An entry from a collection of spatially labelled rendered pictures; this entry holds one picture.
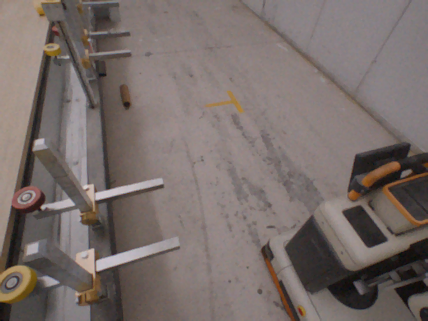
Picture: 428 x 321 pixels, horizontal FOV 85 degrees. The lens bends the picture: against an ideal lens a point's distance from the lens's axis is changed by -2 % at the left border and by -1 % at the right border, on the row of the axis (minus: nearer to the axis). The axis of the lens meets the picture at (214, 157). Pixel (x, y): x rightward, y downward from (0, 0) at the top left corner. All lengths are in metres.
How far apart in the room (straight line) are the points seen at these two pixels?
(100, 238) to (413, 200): 1.10
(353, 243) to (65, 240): 1.06
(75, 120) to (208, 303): 1.30
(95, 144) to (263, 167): 1.34
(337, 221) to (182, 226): 1.06
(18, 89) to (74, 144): 0.33
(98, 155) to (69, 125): 0.40
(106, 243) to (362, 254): 0.88
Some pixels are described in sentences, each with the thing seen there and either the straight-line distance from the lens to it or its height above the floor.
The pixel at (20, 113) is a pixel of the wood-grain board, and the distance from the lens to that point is 1.26.
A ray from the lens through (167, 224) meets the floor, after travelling 1.73.
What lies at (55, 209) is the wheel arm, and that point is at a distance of 0.97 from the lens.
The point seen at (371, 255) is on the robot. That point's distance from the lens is 0.98.
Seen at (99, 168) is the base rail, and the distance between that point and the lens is 1.17.
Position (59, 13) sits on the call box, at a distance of 1.27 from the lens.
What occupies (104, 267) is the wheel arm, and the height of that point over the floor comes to 0.84.
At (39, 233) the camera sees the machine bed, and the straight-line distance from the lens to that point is 1.09.
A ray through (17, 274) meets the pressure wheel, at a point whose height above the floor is 0.91.
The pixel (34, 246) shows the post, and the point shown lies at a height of 1.12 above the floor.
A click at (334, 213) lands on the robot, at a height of 0.81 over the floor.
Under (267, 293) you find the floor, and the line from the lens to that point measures 1.65.
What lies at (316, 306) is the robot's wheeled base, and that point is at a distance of 1.42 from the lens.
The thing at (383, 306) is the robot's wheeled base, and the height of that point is 0.28.
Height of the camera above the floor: 1.57
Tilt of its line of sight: 50 degrees down
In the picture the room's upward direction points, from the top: 6 degrees clockwise
